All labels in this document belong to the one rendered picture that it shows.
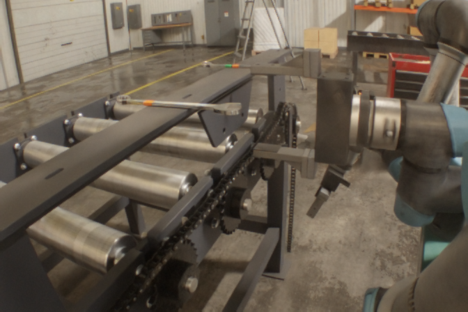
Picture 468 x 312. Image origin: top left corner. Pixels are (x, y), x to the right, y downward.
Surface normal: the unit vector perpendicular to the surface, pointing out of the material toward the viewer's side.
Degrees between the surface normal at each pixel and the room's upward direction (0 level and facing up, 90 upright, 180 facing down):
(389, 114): 50
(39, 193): 0
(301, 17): 90
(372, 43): 90
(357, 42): 90
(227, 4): 90
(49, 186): 0
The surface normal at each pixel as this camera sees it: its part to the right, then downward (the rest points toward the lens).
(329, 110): -0.39, 0.37
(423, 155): -0.64, 0.32
